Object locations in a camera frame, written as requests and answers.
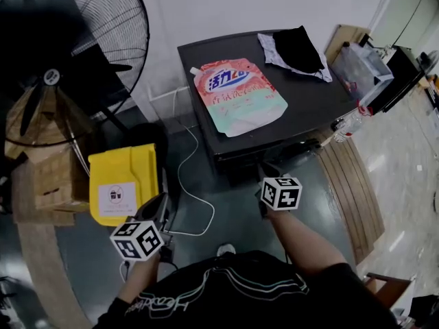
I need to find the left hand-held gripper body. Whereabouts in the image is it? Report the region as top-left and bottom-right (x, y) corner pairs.
(109, 217), (176, 263)

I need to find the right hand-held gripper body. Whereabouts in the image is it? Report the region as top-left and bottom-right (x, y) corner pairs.
(255, 175), (303, 219)

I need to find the person's right forearm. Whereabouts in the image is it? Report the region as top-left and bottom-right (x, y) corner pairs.
(267, 209), (340, 277)

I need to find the person's left forearm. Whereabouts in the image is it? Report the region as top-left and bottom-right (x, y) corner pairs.
(118, 252), (162, 304)

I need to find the pink detergent pouch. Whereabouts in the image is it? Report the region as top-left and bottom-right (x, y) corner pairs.
(189, 58), (289, 138)

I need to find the yellow-lidded black waste bin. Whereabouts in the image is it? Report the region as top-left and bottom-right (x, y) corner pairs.
(88, 123), (169, 228)

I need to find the wooden slatted board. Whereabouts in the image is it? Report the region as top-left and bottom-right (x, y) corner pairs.
(317, 132), (385, 265)

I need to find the person's grey shoe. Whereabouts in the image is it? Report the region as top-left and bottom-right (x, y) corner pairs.
(216, 243), (237, 257)

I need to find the black washing machine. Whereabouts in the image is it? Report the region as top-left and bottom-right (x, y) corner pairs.
(177, 29), (359, 186)

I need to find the large clear water bottle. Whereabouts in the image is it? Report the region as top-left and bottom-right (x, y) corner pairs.
(331, 99), (374, 144)

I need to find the flattened cardboard sheet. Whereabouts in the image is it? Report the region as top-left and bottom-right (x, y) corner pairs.
(12, 162), (93, 329)

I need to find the brown cardboard box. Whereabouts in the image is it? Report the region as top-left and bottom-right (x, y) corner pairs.
(5, 87), (93, 160)
(32, 145), (92, 212)

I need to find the person's black printed shirt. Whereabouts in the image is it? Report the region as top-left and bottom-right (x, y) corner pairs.
(92, 250), (401, 329)

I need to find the white patterned cloth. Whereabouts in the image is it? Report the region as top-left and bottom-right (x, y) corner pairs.
(257, 32), (333, 84)

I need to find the clear plastic storage bin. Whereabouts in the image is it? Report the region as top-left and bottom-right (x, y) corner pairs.
(331, 41), (395, 106)

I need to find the brown white-topped side table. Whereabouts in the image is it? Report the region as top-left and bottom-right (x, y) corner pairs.
(362, 271), (414, 310)

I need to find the plain wooden board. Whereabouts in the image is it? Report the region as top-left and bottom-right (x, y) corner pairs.
(324, 24), (372, 64)

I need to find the tall black cabinet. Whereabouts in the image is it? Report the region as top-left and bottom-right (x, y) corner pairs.
(368, 45), (428, 114)

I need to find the white cable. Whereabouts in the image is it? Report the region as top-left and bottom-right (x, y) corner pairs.
(119, 89), (216, 282)

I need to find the large black pedestal fan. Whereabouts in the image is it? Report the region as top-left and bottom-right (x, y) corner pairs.
(0, 0), (151, 149)

